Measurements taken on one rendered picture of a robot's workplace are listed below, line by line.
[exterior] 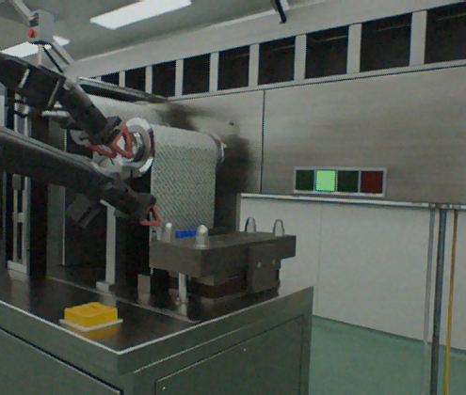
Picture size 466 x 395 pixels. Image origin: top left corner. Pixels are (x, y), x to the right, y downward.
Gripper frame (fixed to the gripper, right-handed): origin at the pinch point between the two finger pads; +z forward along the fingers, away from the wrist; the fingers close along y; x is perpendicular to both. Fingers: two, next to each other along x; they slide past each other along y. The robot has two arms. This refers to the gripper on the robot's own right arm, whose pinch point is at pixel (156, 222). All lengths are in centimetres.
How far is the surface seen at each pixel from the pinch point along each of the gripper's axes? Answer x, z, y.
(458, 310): 67, 265, 25
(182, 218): 4.8, 7.2, 0.3
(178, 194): 9.5, 2.6, 0.3
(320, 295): 59, 270, -81
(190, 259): -8.1, -2.0, 17.0
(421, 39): 54, 5, 51
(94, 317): -26.2, -16.1, 13.4
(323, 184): 24.3, 20.7, 29.4
